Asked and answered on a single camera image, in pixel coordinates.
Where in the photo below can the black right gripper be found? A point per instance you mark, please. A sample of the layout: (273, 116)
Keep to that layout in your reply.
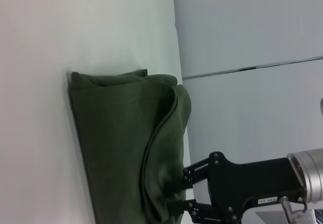
(252, 181)

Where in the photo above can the dark green FREE t-shirt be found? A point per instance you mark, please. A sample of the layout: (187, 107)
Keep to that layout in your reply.
(121, 133)

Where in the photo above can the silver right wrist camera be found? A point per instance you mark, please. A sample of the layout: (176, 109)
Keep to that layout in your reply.
(322, 105)

